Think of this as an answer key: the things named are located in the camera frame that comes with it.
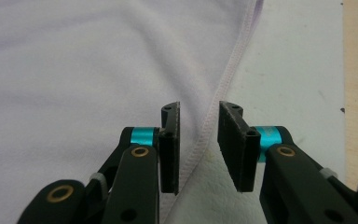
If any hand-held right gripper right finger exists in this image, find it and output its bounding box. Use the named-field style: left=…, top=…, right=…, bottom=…
left=217, top=100, right=262, bottom=194

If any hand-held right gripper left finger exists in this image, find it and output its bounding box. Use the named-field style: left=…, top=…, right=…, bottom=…
left=158, top=101, right=181, bottom=196

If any lilac printed cloth garment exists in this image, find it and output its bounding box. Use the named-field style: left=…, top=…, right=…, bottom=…
left=0, top=0, right=265, bottom=224

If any white grid mat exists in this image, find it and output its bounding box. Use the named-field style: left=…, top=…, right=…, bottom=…
left=162, top=0, right=347, bottom=224

